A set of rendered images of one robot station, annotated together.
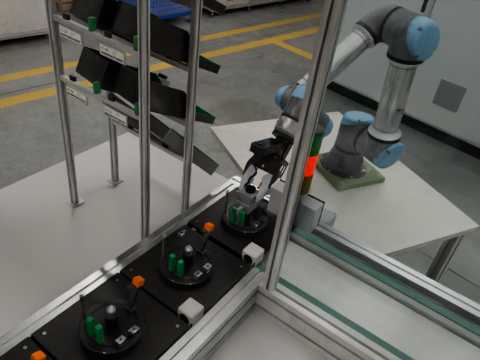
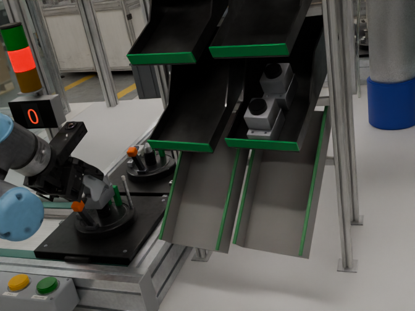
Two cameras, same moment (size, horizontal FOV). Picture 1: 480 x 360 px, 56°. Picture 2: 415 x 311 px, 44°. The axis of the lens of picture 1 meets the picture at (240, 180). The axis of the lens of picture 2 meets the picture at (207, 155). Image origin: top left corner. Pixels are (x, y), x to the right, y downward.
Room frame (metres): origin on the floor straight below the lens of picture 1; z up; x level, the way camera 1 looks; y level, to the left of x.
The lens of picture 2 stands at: (2.06, 0.08, 1.55)
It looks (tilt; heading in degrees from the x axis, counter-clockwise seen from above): 24 degrees down; 172
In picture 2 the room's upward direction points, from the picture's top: 11 degrees counter-clockwise
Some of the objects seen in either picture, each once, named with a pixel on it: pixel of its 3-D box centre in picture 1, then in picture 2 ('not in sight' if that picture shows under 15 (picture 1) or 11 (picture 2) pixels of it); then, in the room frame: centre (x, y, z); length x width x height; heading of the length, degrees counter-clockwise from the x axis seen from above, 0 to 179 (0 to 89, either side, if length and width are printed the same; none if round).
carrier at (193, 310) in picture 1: (188, 256); (149, 155); (0.80, 0.10, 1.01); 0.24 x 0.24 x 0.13; 58
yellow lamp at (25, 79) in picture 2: not in sight; (28, 79); (0.82, -0.13, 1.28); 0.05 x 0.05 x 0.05
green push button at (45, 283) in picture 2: not in sight; (47, 286); (1.19, -0.16, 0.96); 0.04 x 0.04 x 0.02
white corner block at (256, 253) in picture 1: (252, 254); not in sight; (0.88, -0.06, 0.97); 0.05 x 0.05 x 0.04; 58
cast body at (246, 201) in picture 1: (246, 198); (98, 186); (1.01, -0.03, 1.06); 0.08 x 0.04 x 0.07; 149
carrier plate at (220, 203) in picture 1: (244, 223); (107, 225); (1.02, -0.03, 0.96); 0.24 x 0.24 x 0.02; 58
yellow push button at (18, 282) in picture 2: not in sight; (19, 283); (1.16, -0.22, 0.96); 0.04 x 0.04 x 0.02
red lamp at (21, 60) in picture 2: not in sight; (21, 58); (0.82, -0.13, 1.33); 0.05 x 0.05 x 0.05
